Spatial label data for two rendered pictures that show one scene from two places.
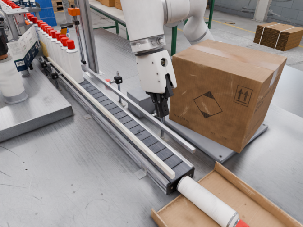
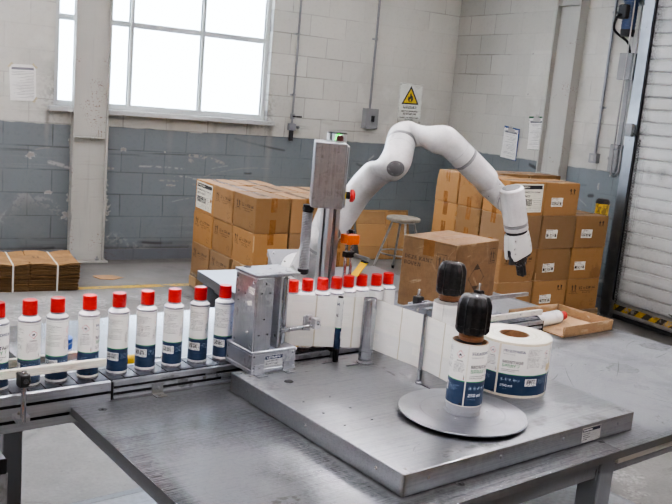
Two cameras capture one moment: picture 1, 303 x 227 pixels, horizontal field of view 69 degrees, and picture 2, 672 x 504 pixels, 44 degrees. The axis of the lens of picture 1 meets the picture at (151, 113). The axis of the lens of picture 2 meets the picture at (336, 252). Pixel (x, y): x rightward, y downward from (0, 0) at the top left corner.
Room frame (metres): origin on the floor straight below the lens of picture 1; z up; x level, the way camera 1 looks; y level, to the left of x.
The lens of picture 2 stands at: (1.18, 2.91, 1.59)
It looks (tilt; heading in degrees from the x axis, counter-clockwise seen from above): 10 degrees down; 269
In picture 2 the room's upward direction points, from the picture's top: 5 degrees clockwise
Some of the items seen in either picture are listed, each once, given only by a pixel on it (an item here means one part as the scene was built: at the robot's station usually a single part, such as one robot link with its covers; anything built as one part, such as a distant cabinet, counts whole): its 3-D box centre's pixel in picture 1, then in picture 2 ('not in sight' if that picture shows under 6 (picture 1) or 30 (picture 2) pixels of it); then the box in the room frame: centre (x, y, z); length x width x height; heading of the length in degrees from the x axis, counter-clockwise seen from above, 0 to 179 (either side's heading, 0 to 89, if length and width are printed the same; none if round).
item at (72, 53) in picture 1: (74, 62); (385, 304); (0.99, 0.36, 0.98); 0.05 x 0.05 x 0.20
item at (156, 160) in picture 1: (88, 95); (436, 325); (0.81, 0.27, 0.91); 1.07 x 0.01 x 0.02; 38
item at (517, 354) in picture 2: not in sight; (511, 359); (0.67, 0.74, 0.95); 0.20 x 0.20 x 0.14
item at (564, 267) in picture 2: not in sight; (516, 247); (-0.31, -3.70, 0.57); 1.20 x 0.85 x 1.14; 32
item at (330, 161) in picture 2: not in sight; (329, 173); (1.20, 0.42, 1.38); 0.17 x 0.10 x 0.19; 93
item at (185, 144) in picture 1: (102, 80); (422, 305); (0.86, 0.21, 0.96); 1.07 x 0.01 x 0.01; 38
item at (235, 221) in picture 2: not in sight; (269, 245); (1.64, -3.49, 0.45); 1.20 x 0.84 x 0.89; 122
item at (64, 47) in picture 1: (69, 59); (373, 306); (1.03, 0.40, 0.98); 0.05 x 0.05 x 0.20
